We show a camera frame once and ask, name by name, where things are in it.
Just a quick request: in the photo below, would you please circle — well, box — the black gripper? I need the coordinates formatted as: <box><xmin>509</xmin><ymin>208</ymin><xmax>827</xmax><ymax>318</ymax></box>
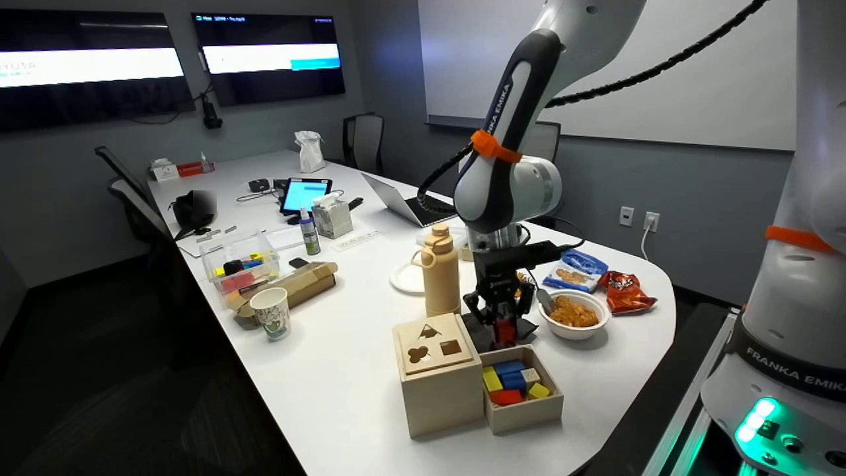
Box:
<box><xmin>464</xmin><ymin>234</ymin><xmax>563</xmax><ymax>350</ymax></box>

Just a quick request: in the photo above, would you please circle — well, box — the wooden shape sorter box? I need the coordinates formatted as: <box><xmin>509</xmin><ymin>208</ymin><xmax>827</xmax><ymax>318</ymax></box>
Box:
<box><xmin>394</xmin><ymin>315</ymin><xmax>484</xmax><ymax>438</ymax></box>

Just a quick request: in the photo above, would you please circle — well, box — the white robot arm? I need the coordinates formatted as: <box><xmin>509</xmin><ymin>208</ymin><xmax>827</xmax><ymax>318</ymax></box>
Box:
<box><xmin>418</xmin><ymin>0</ymin><xmax>767</xmax><ymax>353</ymax></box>

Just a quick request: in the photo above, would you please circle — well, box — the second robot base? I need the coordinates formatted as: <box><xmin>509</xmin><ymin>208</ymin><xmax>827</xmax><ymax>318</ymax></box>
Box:
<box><xmin>702</xmin><ymin>0</ymin><xmax>846</xmax><ymax>476</ymax></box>

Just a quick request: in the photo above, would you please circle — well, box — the brown wooden block box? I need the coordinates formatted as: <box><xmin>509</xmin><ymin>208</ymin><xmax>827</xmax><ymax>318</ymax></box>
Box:
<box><xmin>482</xmin><ymin>346</ymin><xmax>563</xmax><ymax>436</ymax></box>

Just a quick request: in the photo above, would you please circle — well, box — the white tissue box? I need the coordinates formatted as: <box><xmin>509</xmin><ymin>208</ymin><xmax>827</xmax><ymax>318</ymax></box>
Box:
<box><xmin>313</xmin><ymin>194</ymin><xmax>353</xmax><ymax>237</ymax></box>

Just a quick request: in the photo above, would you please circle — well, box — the dark grey cloth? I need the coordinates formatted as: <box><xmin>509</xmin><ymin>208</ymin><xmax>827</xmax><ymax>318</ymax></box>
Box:
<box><xmin>464</xmin><ymin>313</ymin><xmax>538</xmax><ymax>353</ymax></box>

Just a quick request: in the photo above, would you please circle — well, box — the metal spoon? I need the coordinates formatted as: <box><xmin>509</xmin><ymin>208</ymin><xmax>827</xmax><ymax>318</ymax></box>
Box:
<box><xmin>526</xmin><ymin>269</ymin><xmax>554</xmax><ymax>315</ymax></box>

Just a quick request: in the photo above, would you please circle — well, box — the white bowl of pretzels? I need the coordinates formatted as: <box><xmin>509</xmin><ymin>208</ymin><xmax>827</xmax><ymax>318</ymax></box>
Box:
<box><xmin>542</xmin><ymin>288</ymin><xmax>612</xmax><ymax>341</ymax></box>

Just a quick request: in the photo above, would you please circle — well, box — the tan water bottle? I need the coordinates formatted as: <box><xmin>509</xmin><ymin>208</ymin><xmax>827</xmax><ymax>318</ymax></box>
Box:
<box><xmin>416</xmin><ymin>224</ymin><xmax>461</xmax><ymax>318</ymax></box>

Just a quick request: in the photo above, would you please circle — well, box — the blue snack bag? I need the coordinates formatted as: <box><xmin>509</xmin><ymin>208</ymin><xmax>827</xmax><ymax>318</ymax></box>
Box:
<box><xmin>546</xmin><ymin>252</ymin><xmax>608</xmax><ymax>294</ymax></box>

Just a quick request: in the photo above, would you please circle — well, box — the white plastic lid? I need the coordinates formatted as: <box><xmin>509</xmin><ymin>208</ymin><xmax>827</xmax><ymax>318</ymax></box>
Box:
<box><xmin>390</xmin><ymin>265</ymin><xmax>426</xmax><ymax>297</ymax></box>

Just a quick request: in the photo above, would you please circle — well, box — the red Doritos chip bag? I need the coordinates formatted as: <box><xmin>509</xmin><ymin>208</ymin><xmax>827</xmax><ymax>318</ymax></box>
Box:
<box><xmin>600</xmin><ymin>269</ymin><xmax>656</xmax><ymax>315</ymax></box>

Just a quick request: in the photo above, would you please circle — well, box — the black laptop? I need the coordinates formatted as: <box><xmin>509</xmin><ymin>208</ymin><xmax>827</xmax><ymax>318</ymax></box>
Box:
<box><xmin>366</xmin><ymin>175</ymin><xmax>449</xmax><ymax>227</ymax></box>

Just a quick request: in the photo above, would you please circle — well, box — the small bottle blue label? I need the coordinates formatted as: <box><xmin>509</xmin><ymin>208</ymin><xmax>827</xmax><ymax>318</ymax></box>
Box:
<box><xmin>300</xmin><ymin>212</ymin><xmax>320</xmax><ymax>257</ymax></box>

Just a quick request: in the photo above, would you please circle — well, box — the patterned paper cup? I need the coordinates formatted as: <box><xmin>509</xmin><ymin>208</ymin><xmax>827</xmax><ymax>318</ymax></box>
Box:
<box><xmin>250</xmin><ymin>288</ymin><xmax>288</xmax><ymax>339</ymax></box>

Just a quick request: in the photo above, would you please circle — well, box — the black office chair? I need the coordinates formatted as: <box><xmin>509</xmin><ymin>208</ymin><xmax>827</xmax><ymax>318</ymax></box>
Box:
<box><xmin>344</xmin><ymin>113</ymin><xmax>383</xmax><ymax>173</ymax></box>

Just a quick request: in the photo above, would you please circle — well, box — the tablet with blue screen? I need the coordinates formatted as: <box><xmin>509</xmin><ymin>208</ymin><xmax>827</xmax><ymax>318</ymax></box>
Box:
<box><xmin>280</xmin><ymin>178</ymin><xmax>334</xmax><ymax>214</ymax></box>

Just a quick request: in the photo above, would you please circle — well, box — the white plastic bag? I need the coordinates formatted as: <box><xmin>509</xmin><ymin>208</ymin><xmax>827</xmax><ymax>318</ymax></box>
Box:
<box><xmin>293</xmin><ymin>130</ymin><xmax>325</xmax><ymax>173</ymax></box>

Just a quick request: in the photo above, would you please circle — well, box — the clear bin with items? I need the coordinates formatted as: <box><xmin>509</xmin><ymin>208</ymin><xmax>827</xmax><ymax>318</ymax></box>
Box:
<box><xmin>202</xmin><ymin>234</ymin><xmax>278</xmax><ymax>294</ymax></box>

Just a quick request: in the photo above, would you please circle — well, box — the wall monitor screen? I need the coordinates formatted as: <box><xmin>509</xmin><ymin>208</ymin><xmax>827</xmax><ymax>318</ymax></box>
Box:
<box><xmin>193</xmin><ymin>10</ymin><xmax>346</xmax><ymax>105</ymax></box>
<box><xmin>0</xmin><ymin>9</ymin><xmax>193</xmax><ymax>132</ymax></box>

